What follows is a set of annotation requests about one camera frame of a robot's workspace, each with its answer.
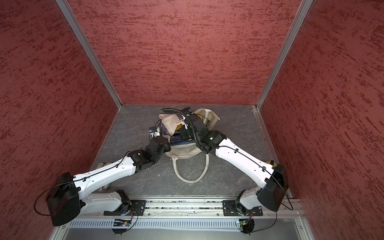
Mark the aluminium front rail frame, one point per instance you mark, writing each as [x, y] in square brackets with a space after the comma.
[192, 214]

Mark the left circuit board with wires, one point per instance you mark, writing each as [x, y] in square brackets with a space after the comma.
[120, 226]

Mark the circuit board with wires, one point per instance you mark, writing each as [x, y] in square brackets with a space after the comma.
[120, 226]
[246, 226]

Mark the left corner aluminium post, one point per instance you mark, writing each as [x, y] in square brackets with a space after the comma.
[79, 33]

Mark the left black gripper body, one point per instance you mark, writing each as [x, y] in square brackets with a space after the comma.
[166, 149]

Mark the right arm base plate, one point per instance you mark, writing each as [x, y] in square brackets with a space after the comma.
[234, 208]

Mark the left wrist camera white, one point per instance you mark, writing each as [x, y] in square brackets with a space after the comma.
[155, 131]

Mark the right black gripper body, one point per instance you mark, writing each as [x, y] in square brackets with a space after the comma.
[187, 133]

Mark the right circuit board with wires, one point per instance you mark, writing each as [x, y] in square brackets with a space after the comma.
[246, 226]

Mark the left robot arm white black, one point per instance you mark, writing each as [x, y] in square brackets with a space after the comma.
[72, 196]

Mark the cream canvas tote bag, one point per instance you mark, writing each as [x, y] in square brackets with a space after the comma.
[171, 121]

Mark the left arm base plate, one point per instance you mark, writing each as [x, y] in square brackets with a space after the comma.
[134, 207]

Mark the right corner aluminium post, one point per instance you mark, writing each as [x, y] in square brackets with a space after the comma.
[291, 35]

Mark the corner aluminium post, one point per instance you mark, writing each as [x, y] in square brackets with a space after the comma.
[291, 35]
[79, 33]

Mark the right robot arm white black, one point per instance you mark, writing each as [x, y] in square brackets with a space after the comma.
[271, 180]

